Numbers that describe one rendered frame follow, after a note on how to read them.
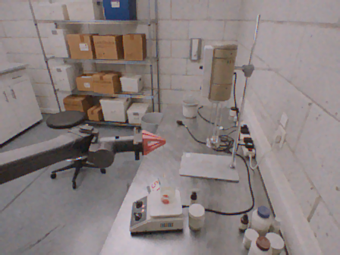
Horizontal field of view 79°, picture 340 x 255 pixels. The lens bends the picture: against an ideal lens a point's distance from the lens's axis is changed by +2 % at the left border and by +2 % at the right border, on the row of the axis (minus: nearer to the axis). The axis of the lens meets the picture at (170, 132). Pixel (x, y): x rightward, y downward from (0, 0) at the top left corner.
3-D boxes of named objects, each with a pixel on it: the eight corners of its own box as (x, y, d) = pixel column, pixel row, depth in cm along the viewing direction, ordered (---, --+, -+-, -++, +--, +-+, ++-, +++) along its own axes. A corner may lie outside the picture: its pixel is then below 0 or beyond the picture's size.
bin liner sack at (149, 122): (139, 152, 249) (136, 123, 229) (146, 139, 278) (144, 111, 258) (166, 155, 245) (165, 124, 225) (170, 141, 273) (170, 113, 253)
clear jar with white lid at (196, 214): (206, 227, 78) (208, 212, 74) (193, 234, 76) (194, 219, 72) (197, 215, 83) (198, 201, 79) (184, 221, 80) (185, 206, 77)
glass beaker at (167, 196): (178, 196, 81) (178, 180, 76) (171, 209, 75) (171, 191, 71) (162, 191, 83) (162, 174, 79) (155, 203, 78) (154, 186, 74)
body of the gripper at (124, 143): (140, 126, 68) (117, 127, 67) (140, 143, 59) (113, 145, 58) (141, 143, 71) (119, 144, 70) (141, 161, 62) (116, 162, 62)
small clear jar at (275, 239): (259, 254, 69) (263, 242, 66) (262, 240, 73) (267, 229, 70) (277, 264, 66) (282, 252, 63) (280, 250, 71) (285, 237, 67)
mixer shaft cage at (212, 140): (206, 147, 101) (210, 99, 89) (206, 140, 107) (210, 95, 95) (219, 149, 100) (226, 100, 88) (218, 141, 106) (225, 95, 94)
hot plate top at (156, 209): (149, 218, 73) (149, 215, 72) (149, 192, 83) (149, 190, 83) (183, 215, 73) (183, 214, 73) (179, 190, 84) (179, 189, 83)
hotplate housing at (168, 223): (129, 234, 76) (127, 220, 72) (132, 206, 87) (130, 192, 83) (189, 231, 77) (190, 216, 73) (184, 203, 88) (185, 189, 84)
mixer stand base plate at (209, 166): (178, 175, 104) (178, 174, 103) (182, 152, 121) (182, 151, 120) (239, 182, 100) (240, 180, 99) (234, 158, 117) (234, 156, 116)
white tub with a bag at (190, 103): (188, 110, 177) (190, 86, 167) (202, 114, 169) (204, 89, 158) (177, 115, 169) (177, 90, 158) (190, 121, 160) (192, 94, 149)
